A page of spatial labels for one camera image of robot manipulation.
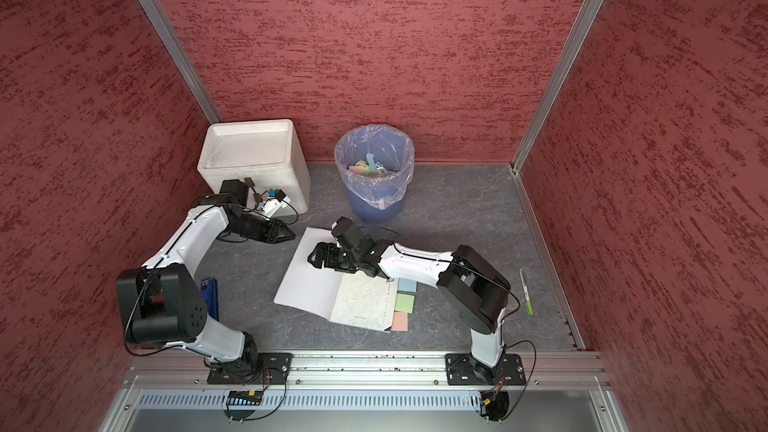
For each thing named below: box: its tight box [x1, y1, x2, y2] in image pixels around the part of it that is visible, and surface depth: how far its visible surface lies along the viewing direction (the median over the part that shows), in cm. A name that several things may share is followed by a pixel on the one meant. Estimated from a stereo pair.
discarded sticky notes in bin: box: [348, 153, 397, 177], surface depth 102 cm
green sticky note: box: [394, 293, 415, 313], surface depth 87 cm
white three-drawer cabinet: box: [197, 119, 311, 217], surface depth 92 cm
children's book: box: [274, 227, 399, 332], surface depth 85 cm
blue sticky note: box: [397, 278, 417, 292], surface depth 89 cm
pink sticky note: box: [391, 312, 409, 332], surface depth 83 cm
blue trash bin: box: [334, 124, 415, 222], surface depth 94 cm
